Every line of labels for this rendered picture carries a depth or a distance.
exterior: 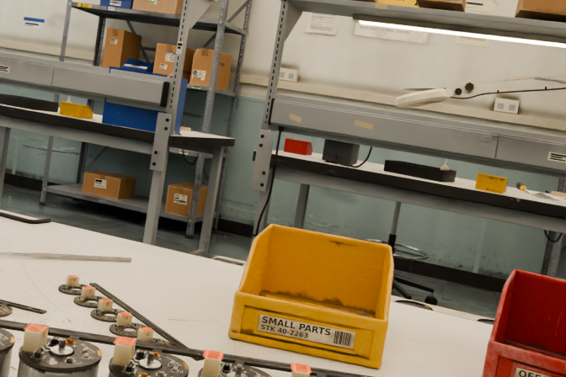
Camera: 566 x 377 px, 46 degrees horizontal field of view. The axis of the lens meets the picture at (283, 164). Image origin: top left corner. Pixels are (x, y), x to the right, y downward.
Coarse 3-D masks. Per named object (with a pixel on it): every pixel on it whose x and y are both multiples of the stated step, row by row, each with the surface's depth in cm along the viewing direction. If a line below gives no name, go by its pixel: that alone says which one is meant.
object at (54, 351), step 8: (56, 352) 21; (64, 352) 21; (72, 352) 21; (24, 368) 20; (32, 368) 20; (96, 368) 21; (24, 376) 20; (32, 376) 20; (40, 376) 20; (48, 376) 20; (56, 376) 20; (64, 376) 20; (72, 376) 20; (80, 376) 20; (88, 376) 20; (96, 376) 21
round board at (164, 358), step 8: (136, 352) 22; (144, 352) 22; (160, 352) 22; (112, 360) 21; (160, 360) 22; (168, 360) 22; (176, 360) 22; (112, 368) 20; (120, 368) 20; (128, 368) 20; (136, 368) 21; (168, 368) 21; (176, 368) 21; (184, 368) 21; (120, 376) 20; (128, 376) 20; (136, 376) 20; (152, 376) 20; (160, 376) 20; (168, 376) 20; (176, 376) 21; (184, 376) 21
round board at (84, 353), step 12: (48, 348) 21; (72, 348) 21; (84, 348) 21; (96, 348) 22; (24, 360) 20; (36, 360) 20; (60, 360) 20; (72, 360) 20; (84, 360) 21; (96, 360) 21
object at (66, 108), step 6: (66, 102) 290; (60, 108) 291; (66, 108) 291; (72, 108) 290; (78, 108) 289; (84, 108) 293; (60, 114) 291; (66, 114) 290; (72, 114) 290; (78, 114) 289; (84, 114) 293; (90, 114) 298
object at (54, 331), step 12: (0, 324) 22; (12, 324) 23; (24, 324) 23; (60, 336) 22; (72, 336) 22; (84, 336) 23; (96, 336) 23; (108, 336) 23; (144, 348) 23; (156, 348) 22; (168, 348) 23; (180, 348) 23; (192, 348) 23; (228, 360) 23; (240, 360) 23; (252, 360) 23; (264, 360) 23; (312, 372) 23; (324, 372) 23; (336, 372) 23
